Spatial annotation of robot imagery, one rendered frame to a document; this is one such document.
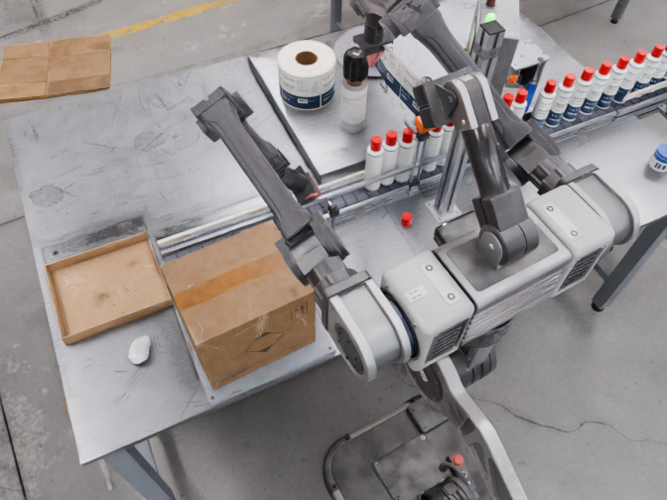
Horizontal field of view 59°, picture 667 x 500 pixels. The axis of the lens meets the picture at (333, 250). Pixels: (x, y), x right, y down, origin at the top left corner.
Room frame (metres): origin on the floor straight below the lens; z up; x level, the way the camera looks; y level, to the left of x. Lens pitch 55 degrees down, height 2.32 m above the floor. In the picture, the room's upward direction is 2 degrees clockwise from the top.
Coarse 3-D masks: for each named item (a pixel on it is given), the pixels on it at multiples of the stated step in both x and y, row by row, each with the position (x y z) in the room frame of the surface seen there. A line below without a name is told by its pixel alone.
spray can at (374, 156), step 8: (376, 136) 1.27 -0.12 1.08; (376, 144) 1.24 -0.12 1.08; (368, 152) 1.24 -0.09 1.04; (376, 152) 1.24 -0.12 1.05; (368, 160) 1.24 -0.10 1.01; (376, 160) 1.23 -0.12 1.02; (368, 168) 1.24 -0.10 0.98; (376, 168) 1.23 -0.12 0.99; (368, 176) 1.23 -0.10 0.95; (376, 176) 1.23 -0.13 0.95; (376, 184) 1.23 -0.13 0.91
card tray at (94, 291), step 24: (120, 240) 1.01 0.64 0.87; (144, 240) 1.04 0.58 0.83; (48, 264) 0.92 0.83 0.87; (72, 264) 0.95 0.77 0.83; (96, 264) 0.95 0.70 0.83; (120, 264) 0.95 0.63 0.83; (144, 264) 0.96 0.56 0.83; (72, 288) 0.87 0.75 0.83; (96, 288) 0.87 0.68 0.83; (120, 288) 0.87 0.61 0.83; (144, 288) 0.87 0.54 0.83; (72, 312) 0.78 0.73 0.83; (96, 312) 0.79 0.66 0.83; (120, 312) 0.79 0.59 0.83; (144, 312) 0.79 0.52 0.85; (72, 336) 0.70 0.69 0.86
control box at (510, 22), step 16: (480, 0) 1.36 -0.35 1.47; (496, 0) 1.35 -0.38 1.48; (512, 0) 1.36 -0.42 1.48; (480, 16) 1.29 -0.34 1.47; (496, 16) 1.29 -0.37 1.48; (512, 16) 1.29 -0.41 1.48; (512, 32) 1.23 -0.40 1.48; (512, 48) 1.20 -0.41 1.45; (496, 64) 1.20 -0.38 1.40; (496, 80) 1.20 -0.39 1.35
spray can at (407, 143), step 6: (408, 132) 1.29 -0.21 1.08; (402, 138) 1.29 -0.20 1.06; (408, 138) 1.28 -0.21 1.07; (402, 144) 1.28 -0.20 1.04; (408, 144) 1.28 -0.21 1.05; (414, 144) 1.28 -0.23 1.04; (402, 150) 1.27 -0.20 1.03; (408, 150) 1.27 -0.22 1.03; (402, 156) 1.27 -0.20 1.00; (408, 156) 1.27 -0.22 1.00; (396, 162) 1.28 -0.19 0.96; (402, 162) 1.27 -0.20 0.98; (408, 162) 1.27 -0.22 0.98; (396, 168) 1.28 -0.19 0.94; (402, 174) 1.27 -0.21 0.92; (408, 174) 1.28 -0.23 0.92; (396, 180) 1.27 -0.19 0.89; (402, 180) 1.27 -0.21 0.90
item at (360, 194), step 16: (608, 112) 1.64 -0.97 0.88; (544, 128) 1.54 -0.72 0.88; (560, 128) 1.55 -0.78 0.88; (432, 176) 1.31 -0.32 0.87; (352, 192) 1.22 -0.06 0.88; (368, 192) 1.22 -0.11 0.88; (384, 192) 1.23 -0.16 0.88; (304, 208) 1.15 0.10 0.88; (320, 208) 1.15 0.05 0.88; (256, 224) 1.08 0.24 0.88; (176, 256) 0.96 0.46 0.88
